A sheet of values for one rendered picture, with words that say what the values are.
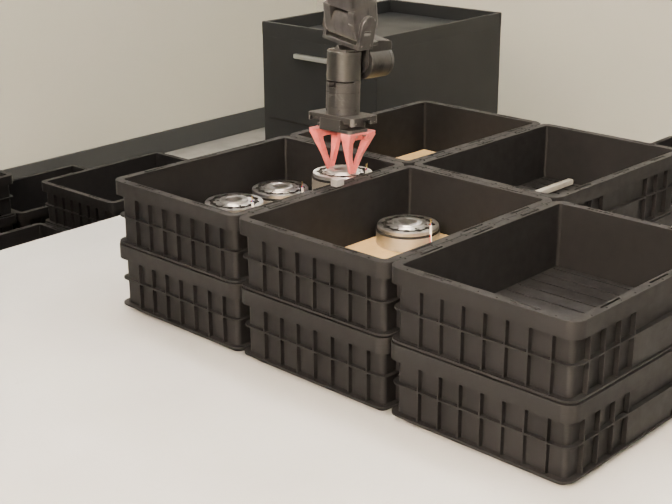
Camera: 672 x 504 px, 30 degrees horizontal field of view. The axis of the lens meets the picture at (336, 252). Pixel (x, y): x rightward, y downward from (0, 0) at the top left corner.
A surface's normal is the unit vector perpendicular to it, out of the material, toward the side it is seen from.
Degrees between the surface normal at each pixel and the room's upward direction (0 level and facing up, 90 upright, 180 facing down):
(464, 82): 90
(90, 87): 90
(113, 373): 0
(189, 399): 0
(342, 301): 90
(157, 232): 90
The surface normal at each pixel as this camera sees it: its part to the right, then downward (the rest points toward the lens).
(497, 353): -0.69, 0.25
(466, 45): 0.74, 0.22
